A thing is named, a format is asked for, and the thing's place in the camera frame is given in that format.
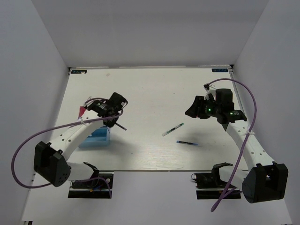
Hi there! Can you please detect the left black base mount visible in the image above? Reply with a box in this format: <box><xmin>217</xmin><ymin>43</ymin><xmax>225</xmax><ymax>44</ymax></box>
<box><xmin>68</xmin><ymin>172</ymin><xmax>114</xmax><ymax>199</ymax></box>

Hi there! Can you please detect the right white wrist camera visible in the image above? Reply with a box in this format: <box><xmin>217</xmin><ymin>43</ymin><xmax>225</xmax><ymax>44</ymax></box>
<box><xmin>203</xmin><ymin>83</ymin><xmax>216</xmax><ymax>100</ymax></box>

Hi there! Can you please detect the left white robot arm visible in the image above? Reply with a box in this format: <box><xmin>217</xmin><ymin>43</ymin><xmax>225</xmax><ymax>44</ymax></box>
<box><xmin>34</xmin><ymin>92</ymin><xmax>128</xmax><ymax>187</ymax></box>

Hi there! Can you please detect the green ink clear pen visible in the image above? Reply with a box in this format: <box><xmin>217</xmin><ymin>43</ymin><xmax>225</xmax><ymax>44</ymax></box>
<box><xmin>162</xmin><ymin>123</ymin><xmax>184</xmax><ymax>136</ymax></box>

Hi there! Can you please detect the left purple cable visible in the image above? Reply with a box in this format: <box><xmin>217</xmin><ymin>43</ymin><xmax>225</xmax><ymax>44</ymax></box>
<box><xmin>11</xmin><ymin>97</ymin><xmax>125</xmax><ymax>199</ymax></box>

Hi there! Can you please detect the right table corner label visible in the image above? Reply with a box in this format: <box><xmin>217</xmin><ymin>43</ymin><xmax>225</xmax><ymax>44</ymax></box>
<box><xmin>211</xmin><ymin>68</ymin><xmax>228</xmax><ymax>73</ymax></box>

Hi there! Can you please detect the pink blue tiered organizer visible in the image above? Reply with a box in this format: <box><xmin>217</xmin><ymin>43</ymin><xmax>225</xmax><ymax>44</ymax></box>
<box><xmin>78</xmin><ymin>105</ymin><xmax>112</xmax><ymax>148</ymax></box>

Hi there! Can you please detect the blue ink pen right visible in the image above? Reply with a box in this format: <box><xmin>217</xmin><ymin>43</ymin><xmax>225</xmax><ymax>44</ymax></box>
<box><xmin>176</xmin><ymin>141</ymin><xmax>198</xmax><ymax>146</ymax></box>

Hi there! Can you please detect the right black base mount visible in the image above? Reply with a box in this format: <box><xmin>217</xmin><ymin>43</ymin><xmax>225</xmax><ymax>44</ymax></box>
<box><xmin>191</xmin><ymin>162</ymin><xmax>233</xmax><ymax>200</ymax></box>

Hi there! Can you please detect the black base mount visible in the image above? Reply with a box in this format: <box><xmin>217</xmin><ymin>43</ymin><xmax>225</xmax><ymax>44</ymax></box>
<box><xmin>68</xmin><ymin>172</ymin><xmax>114</xmax><ymax>199</ymax></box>
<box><xmin>191</xmin><ymin>162</ymin><xmax>233</xmax><ymax>200</ymax></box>

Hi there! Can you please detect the table corner label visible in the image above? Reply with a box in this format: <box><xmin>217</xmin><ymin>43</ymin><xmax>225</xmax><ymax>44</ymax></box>
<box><xmin>211</xmin><ymin>68</ymin><xmax>228</xmax><ymax>73</ymax></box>
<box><xmin>71</xmin><ymin>70</ymin><xmax>87</xmax><ymax>74</ymax></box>

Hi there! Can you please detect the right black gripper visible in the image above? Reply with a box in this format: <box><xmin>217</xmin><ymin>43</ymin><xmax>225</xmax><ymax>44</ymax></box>
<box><xmin>185</xmin><ymin>96</ymin><xmax>221</xmax><ymax>119</ymax></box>

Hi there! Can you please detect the left table corner label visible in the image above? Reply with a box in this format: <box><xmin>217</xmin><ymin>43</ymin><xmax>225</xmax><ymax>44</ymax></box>
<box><xmin>71</xmin><ymin>70</ymin><xmax>87</xmax><ymax>74</ymax></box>

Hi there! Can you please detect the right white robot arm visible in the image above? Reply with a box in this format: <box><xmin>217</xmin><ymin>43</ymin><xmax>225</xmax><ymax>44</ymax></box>
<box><xmin>185</xmin><ymin>89</ymin><xmax>288</xmax><ymax>203</ymax></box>

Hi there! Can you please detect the purple ink pen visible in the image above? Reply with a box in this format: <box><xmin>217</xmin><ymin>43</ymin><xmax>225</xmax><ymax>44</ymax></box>
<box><xmin>115</xmin><ymin>123</ymin><xmax>127</xmax><ymax>131</ymax></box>

